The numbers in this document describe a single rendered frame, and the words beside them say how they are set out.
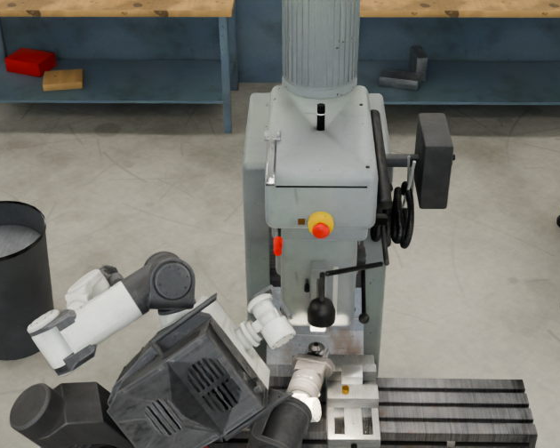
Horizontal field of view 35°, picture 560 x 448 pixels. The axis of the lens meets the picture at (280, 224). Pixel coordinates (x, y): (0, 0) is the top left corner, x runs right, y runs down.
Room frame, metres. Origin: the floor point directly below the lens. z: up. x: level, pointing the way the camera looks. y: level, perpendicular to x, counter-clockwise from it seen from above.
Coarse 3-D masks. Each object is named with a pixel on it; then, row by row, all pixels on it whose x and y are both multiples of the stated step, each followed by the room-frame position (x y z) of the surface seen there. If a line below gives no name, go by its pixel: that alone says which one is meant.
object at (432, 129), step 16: (432, 128) 2.24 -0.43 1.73; (448, 128) 2.24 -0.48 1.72; (416, 144) 2.31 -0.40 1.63; (432, 144) 2.15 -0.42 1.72; (448, 144) 2.15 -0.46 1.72; (432, 160) 2.14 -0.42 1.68; (448, 160) 2.14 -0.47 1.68; (416, 176) 2.25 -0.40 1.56; (432, 176) 2.14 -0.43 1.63; (448, 176) 2.14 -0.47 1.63; (416, 192) 2.22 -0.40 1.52; (432, 192) 2.14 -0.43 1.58; (448, 192) 2.15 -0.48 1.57; (432, 208) 2.14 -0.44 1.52
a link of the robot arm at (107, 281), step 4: (104, 276) 1.75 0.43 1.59; (108, 276) 1.78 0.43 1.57; (112, 276) 1.76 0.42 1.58; (116, 276) 1.74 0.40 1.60; (120, 276) 1.74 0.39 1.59; (100, 280) 1.72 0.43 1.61; (104, 280) 1.72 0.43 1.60; (108, 280) 1.78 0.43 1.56; (112, 280) 1.73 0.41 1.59; (116, 280) 1.72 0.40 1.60; (120, 280) 1.72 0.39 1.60; (96, 284) 1.70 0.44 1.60; (100, 284) 1.71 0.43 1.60; (104, 284) 1.71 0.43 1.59; (108, 284) 1.73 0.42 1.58; (112, 284) 1.71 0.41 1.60; (92, 288) 1.70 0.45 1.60; (96, 288) 1.70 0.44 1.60; (100, 288) 1.70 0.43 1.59; (104, 288) 1.71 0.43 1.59; (92, 292) 1.69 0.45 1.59; (96, 292) 1.69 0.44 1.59; (100, 292) 1.69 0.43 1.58; (92, 296) 1.69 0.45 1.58
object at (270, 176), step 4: (268, 132) 1.91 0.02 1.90; (280, 132) 1.91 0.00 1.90; (268, 136) 1.90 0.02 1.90; (280, 136) 1.89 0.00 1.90; (268, 140) 1.87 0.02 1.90; (272, 140) 1.87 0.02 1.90; (276, 140) 1.88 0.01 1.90; (280, 140) 1.88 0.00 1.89; (268, 144) 1.86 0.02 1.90; (272, 144) 1.86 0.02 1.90; (268, 148) 1.84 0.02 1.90; (272, 148) 1.83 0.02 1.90; (268, 152) 1.82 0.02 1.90; (272, 152) 1.82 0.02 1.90; (268, 156) 1.80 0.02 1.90; (272, 156) 1.80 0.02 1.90; (268, 160) 1.78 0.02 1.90; (272, 160) 1.78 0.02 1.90; (268, 164) 1.76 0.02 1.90; (272, 164) 1.76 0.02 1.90; (268, 168) 1.75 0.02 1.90; (272, 168) 1.75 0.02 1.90; (268, 172) 1.73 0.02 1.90; (272, 172) 1.73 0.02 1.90; (268, 176) 1.71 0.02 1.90; (272, 176) 1.71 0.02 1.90; (268, 180) 1.69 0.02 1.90; (272, 180) 1.69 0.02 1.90; (268, 184) 1.68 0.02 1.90; (272, 184) 1.68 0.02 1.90
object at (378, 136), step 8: (376, 112) 2.19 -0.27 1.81; (376, 120) 2.14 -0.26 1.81; (376, 128) 2.09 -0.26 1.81; (376, 136) 2.05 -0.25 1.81; (376, 144) 2.01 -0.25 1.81; (376, 152) 1.97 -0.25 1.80; (384, 152) 1.98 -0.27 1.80; (376, 160) 1.94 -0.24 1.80; (384, 160) 1.94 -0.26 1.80; (384, 168) 1.90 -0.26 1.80; (384, 176) 1.85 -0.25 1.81; (384, 184) 1.82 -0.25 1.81; (384, 192) 1.78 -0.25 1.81; (384, 200) 1.76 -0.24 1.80; (384, 208) 1.76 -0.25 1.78
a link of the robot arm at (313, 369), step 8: (296, 360) 1.91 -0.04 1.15; (304, 360) 1.90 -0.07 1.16; (312, 360) 1.90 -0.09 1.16; (320, 360) 1.90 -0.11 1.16; (328, 360) 1.90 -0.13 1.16; (296, 368) 1.87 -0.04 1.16; (304, 368) 1.87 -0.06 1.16; (312, 368) 1.87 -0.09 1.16; (320, 368) 1.87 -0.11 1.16; (328, 368) 1.88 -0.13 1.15; (296, 376) 1.83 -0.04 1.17; (304, 376) 1.82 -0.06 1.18; (312, 376) 1.82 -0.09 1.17; (320, 376) 1.85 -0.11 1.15; (328, 376) 1.88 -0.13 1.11; (320, 384) 1.82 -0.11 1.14
